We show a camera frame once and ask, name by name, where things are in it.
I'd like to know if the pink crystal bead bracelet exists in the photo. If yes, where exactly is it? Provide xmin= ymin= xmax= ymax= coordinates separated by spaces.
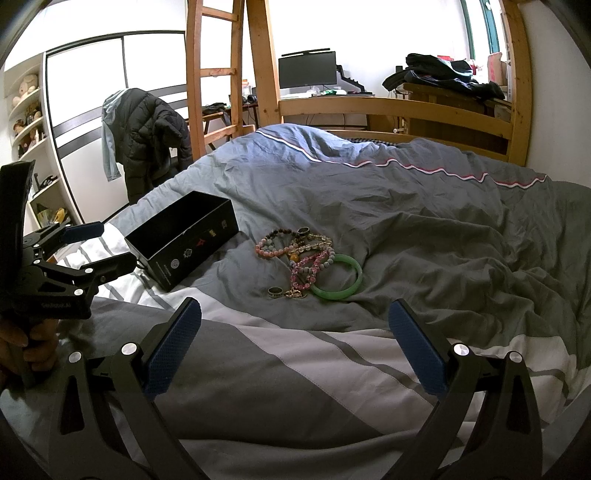
xmin=289 ymin=248 xmax=332 ymax=292

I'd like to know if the orange pink bead bracelet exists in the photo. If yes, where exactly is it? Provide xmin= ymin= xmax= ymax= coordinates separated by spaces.
xmin=254 ymin=228 xmax=302 ymax=260

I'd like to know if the desk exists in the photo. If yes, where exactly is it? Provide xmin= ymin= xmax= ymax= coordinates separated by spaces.
xmin=184 ymin=91 xmax=376 ymax=139

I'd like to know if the wooden ladder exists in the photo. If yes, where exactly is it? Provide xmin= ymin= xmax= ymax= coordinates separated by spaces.
xmin=185 ymin=0 xmax=256 ymax=160

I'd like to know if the green jade bangle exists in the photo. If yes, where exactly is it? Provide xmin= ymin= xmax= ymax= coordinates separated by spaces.
xmin=311 ymin=254 xmax=363 ymax=301

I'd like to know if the person's left hand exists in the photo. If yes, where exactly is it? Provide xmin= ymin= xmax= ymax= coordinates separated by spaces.
xmin=1 ymin=319 xmax=59 ymax=375

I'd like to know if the clear crystal bead bracelet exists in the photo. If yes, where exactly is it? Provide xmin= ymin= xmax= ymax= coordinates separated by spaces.
xmin=287 ymin=233 xmax=334 ymax=256

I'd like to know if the pile of dark clothes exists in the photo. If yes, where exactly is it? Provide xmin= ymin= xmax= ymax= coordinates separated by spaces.
xmin=382 ymin=53 xmax=505 ymax=100

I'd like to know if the grey duvet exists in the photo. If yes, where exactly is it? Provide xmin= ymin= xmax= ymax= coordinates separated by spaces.
xmin=114 ymin=124 xmax=590 ymax=356

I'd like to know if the gold charm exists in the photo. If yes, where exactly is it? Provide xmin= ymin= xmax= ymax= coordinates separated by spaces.
xmin=284 ymin=289 xmax=308 ymax=299

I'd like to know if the striped grey white sheet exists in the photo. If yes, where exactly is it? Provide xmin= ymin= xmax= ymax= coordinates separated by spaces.
xmin=0 ymin=221 xmax=591 ymax=480

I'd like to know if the white sliding wardrobe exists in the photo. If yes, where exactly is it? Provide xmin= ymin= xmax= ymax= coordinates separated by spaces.
xmin=43 ymin=30 xmax=191 ymax=225

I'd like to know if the white shelf with toys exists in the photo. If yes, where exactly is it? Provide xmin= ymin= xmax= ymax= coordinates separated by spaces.
xmin=2 ymin=53 xmax=82 ymax=233

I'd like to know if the grey bead bracelet amber bead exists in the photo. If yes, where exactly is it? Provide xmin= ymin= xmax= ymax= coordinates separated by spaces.
xmin=290 ymin=247 xmax=335 ymax=274

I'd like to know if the dark jacket on chair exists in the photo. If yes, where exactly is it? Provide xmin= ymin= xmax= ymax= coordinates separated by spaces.
xmin=101 ymin=88 xmax=193 ymax=204

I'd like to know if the wooden bed frame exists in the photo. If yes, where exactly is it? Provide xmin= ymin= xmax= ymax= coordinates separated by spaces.
xmin=245 ymin=1 xmax=533 ymax=166

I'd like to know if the black jewelry box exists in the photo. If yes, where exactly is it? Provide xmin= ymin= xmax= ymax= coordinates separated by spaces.
xmin=125 ymin=191 xmax=238 ymax=292

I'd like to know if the black computer monitor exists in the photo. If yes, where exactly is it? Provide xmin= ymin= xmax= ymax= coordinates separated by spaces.
xmin=279 ymin=48 xmax=337 ymax=89

